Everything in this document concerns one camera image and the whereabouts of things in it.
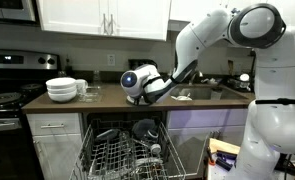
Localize white wall outlet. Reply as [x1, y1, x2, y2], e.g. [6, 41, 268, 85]
[106, 53, 116, 67]

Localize clear glass jar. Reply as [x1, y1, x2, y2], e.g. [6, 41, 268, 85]
[92, 69, 103, 88]

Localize white lower cabinet door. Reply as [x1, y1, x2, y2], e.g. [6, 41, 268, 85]
[32, 133, 85, 180]

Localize grey dishwasher door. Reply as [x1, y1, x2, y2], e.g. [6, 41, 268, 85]
[166, 133, 210, 180]

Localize white bowl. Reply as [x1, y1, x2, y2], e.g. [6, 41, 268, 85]
[46, 85, 78, 96]
[45, 77, 77, 90]
[47, 90, 78, 103]

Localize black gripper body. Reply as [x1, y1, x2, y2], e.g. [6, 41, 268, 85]
[132, 95, 151, 107]

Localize wooden board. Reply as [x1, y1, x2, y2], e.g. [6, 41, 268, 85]
[208, 137, 241, 156]

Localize clear glass container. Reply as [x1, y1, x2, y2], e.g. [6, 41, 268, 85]
[78, 85, 102, 103]

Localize wire dishwasher rack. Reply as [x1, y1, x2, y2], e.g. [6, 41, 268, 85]
[69, 119, 187, 180]

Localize kitchen sink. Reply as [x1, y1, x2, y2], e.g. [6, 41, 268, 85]
[173, 85, 251, 101]

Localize small white cup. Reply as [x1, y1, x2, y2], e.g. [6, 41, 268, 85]
[150, 143, 162, 155]

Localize white drawer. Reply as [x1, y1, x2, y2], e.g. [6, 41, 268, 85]
[26, 112, 83, 136]

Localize black and steel stove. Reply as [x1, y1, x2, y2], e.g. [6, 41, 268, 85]
[0, 49, 60, 180]

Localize white dinner plate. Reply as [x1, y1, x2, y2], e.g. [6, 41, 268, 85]
[125, 95, 155, 107]

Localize white crumpled cloth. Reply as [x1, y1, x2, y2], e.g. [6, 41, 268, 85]
[171, 93, 193, 102]

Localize blue black tool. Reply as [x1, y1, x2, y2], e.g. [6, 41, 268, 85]
[215, 149, 239, 172]

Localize black handled utensil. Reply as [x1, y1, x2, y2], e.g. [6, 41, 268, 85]
[93, 128, 122, 145]

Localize white lower cabinet panel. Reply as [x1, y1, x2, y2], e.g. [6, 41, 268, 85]
[168, 108, 249, 148]

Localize black coffee maker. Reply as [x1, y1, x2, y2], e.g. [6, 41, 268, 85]
[127, 58, 159, 75]

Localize stainless steel microwave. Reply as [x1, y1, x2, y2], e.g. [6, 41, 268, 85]
[0, 0, 39, 24]

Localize dark bowl in rack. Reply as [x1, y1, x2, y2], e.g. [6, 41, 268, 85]
[131, 118, 160, 141]

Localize dark glass bottle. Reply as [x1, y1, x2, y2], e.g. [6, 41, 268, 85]
[64, 57, 75, 78]

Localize black dish drainer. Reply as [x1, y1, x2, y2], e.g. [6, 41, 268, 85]
[226, 71, 255, 93]

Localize white mug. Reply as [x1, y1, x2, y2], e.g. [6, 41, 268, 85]
[75, 78, 89, 95]

